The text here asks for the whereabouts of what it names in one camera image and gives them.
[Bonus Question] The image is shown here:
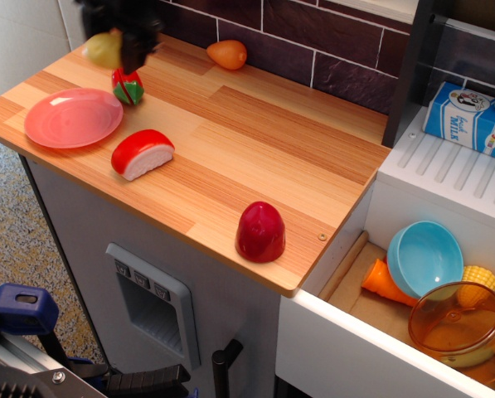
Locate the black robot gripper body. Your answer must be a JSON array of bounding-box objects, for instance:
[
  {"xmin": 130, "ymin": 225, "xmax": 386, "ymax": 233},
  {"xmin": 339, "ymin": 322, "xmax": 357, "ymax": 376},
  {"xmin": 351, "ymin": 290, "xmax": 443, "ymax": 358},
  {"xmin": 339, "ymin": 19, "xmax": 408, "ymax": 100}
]
[{"xmin": 76, "ymin": 0, "xmax": 164, "ymax": 37}]

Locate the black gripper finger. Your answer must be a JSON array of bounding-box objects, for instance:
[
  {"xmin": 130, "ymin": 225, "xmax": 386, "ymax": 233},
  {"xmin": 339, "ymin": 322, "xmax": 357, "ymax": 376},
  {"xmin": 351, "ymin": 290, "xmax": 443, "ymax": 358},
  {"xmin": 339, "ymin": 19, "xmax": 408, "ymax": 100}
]
[{"xmin": 120, "ymin": 27, "xmax": 161, "ymax": 75}]

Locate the yellow toy potato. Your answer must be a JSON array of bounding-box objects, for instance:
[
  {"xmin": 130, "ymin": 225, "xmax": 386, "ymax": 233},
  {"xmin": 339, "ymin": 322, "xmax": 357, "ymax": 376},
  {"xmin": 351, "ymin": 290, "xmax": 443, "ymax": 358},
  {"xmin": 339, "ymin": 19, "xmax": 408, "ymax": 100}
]
[{"xmin": 83, "ymin": 32, "xmax": 122, "ymax": 70}]

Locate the pink plastic plate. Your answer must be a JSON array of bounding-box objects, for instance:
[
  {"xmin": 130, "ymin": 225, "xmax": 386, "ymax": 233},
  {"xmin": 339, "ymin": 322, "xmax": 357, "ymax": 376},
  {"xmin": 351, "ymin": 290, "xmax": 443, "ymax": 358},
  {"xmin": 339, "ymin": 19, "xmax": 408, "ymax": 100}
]
[{"xmin": 24, "ymin": 88, "xmax": 124, "ymax": 149}]

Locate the red green toy pepper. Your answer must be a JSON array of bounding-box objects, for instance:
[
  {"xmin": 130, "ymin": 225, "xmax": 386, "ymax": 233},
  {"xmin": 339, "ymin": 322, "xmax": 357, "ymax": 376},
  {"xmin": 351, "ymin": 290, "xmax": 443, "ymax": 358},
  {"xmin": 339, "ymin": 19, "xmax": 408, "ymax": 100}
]
[{"xmin": 111, "ymin": 68, "xmax": 144, "ymax": 105}]

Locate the orange toy fruit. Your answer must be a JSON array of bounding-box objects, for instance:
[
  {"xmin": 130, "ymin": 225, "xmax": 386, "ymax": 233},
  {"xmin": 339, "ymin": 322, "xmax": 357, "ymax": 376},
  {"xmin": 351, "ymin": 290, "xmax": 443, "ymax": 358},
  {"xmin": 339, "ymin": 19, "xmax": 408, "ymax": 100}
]
[{"xmin": 206, "ymin": 40, "xmax": 248, "ymax": 70}]

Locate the red white toy sushi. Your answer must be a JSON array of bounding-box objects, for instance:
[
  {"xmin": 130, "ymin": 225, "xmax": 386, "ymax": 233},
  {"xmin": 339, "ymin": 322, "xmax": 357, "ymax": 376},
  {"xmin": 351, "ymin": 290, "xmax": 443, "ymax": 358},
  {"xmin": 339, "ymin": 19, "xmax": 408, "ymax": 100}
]
[{"xmin": 111, "ymin": 129, "xmax": 175, "ymax": 181}]

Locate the dark red toy half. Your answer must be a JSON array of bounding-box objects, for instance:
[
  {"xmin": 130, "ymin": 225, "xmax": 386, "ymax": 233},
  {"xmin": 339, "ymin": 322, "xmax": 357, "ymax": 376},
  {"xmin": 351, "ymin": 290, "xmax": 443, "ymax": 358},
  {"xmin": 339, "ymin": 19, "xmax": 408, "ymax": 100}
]
[{"xmin": 235, "ymin": 201, "xmax": 285, "ymax": 263}]

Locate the grey ice dispenser panel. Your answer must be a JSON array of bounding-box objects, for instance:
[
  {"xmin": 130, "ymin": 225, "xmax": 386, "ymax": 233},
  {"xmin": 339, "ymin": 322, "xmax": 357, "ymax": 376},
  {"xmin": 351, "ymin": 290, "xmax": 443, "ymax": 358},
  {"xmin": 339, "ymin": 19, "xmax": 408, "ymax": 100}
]
[{"xmin": 105, "ymin": 242, "xmax": 201, "ymax": 370}]

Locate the blue clamp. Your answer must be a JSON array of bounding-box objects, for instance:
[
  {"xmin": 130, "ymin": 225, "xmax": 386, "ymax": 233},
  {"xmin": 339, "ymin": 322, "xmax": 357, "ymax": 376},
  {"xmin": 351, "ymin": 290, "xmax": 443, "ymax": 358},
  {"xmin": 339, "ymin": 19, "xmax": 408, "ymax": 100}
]
[{"xmin": 0, "ymin": 283, "xmax": 59, "ymax": 336}]

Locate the blue white milk carton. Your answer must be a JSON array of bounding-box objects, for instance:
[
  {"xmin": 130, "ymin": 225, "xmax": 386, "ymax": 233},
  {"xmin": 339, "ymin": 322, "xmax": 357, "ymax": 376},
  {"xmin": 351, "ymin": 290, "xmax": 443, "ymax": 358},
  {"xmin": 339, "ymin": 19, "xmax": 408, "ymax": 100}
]
[{"xmin": 423, "ymin": 82, "xmax": 495, "ymax": 158}]

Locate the orange toy cone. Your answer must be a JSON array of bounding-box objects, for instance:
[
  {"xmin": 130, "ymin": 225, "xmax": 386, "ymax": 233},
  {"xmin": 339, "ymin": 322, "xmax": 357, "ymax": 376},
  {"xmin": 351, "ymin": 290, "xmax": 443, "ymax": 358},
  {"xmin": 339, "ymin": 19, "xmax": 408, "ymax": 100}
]
[{"xmin": 361, "ymin": 259, "xmax": 417, "ymax": 307}]

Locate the black clamp grip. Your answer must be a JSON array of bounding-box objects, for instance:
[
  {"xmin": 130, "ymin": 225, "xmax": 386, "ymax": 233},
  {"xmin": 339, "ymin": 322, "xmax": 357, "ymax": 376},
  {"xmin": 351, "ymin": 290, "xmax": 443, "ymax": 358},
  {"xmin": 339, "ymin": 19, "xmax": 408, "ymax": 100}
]
[{"xmin": 104, "ymin": 365, "xmax": 191, "ymax": 397}]

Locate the white toy sink unit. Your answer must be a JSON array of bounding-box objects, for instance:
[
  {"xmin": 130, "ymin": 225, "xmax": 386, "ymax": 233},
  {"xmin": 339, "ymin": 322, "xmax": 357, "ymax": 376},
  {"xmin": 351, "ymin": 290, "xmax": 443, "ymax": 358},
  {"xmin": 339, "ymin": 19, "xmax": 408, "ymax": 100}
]
[{"xmin": 275, "ymin": 105, "xmax": 495, "ymax": 397}]

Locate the light blue plastic bowl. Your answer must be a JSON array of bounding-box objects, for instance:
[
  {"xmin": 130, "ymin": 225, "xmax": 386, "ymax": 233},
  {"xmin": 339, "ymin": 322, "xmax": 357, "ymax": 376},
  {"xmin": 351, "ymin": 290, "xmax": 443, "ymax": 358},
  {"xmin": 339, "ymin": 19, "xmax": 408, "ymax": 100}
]
[{"xmin": 387, "ymin": 221, "xmax": 464, "ymax": 299}]

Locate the yellow toy corn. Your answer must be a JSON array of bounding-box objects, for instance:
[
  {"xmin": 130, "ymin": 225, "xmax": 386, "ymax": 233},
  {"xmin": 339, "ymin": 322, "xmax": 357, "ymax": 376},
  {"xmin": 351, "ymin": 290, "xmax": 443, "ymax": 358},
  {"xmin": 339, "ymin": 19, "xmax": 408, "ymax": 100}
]
[{"xmin": 457, "ymin": 265, "xmax": 495, "ymax": 308}]

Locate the orange transparent plastic pot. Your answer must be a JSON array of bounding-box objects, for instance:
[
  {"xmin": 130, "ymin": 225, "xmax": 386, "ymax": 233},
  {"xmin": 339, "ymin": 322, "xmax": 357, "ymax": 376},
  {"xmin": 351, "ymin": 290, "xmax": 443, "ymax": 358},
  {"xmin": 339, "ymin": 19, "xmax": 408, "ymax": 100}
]
[{"xmin": 408, "ymin": 282, "xmax": 495, "ymax": 386}]

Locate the black fridge door handle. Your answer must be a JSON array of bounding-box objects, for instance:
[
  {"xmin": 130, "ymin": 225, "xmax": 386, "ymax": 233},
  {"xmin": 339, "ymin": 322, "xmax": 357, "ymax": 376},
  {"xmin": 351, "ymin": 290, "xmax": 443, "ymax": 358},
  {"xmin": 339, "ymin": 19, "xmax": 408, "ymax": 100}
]
[{"xmin": 211, "ymin": 339, "xmax": 243, "ymax": 398}]

